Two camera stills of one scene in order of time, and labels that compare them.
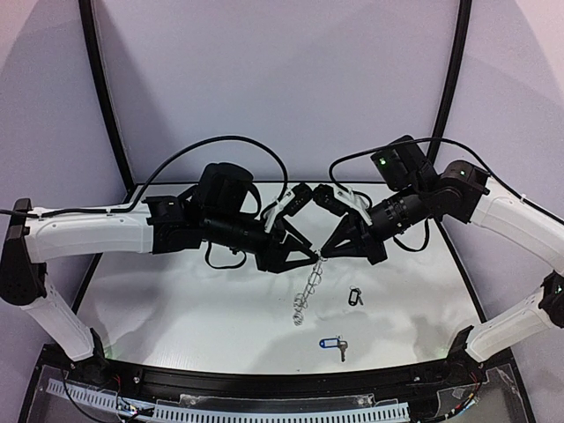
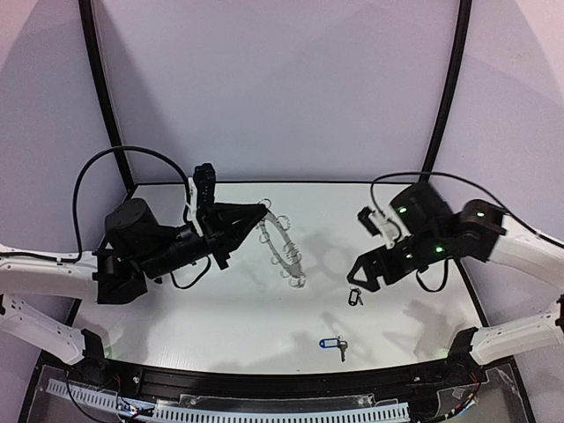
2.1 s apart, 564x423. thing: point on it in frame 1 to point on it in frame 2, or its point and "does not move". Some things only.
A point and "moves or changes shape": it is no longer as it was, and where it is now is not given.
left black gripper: x=277 y=248 to x=213 y=235
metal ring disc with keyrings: x=300 y=302 moves or changes shape
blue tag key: x=334 y=343 does not move
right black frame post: x=456 y=78 does not move
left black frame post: x=104 y=92 does not move
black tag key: x=354 y=296 does not move
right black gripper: x=366 y=238 to x=401 y=258
